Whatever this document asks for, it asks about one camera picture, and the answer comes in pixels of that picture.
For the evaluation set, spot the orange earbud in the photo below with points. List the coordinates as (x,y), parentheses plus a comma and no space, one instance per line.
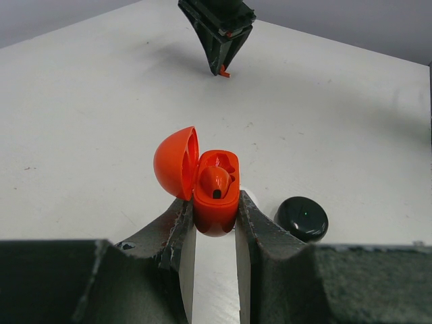
(223,72)
(215,182)

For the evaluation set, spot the white earbud case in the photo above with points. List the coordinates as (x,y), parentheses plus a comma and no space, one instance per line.
(252,196)

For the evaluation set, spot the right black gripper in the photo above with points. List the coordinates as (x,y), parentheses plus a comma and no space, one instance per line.
(212,20)

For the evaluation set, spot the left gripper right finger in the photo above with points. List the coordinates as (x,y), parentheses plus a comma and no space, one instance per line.
(284,280)

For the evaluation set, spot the black earbud case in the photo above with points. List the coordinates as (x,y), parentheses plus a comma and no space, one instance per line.
(303,218)

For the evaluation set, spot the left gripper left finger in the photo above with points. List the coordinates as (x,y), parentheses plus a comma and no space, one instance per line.
(146,278)

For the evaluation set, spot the orange earbud case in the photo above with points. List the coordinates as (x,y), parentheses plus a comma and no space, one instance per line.
(178,164)

